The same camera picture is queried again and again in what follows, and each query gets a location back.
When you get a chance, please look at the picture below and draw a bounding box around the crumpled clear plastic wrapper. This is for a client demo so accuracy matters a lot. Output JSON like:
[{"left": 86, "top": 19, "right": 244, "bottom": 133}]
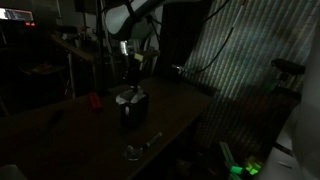
[{"left": 123, "top": 146, "right": 144, "bottom": 161}]

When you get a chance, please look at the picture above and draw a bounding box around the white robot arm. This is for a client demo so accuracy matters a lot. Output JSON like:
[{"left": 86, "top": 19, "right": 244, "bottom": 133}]
[{"left": 105, "top": 0, "right": 169, "bottom": 91}]

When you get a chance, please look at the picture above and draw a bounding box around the red block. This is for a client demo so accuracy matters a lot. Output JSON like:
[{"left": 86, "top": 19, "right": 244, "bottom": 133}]
[{"left": 89, "top": 93, "right": 102, "bottom": 112}]

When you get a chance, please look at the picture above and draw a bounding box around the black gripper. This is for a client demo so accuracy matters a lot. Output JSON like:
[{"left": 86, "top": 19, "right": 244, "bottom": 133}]
[{"left": 120, "top": 41, "right": 141, "bottom": 90}]

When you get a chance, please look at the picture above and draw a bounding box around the black box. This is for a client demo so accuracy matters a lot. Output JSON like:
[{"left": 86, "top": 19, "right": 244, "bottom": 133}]
[{"left": 120, "top": 94, "right": 149, "bottom": 129}]

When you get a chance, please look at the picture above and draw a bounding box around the white towel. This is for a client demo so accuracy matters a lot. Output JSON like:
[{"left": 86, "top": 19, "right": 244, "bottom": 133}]
[{"left": 116, "top": 88, "right": 146, "bottom": 105}]

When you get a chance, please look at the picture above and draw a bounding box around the lit computer monitor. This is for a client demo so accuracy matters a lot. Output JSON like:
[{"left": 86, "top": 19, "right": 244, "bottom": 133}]
[{"left": 0, "top": 8, "right": 34, "bottom": 22}]

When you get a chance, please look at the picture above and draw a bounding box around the green glowing device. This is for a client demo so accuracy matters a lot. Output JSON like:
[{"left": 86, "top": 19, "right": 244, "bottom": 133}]
[{"left": 219, "top": 142, "right": 263, "bottom": 180}]

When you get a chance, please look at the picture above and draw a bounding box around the black hanging cable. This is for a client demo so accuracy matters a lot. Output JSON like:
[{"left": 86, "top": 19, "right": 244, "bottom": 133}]
[{"left": 173, "top": 0, "right": 248, "bottom": 74}]

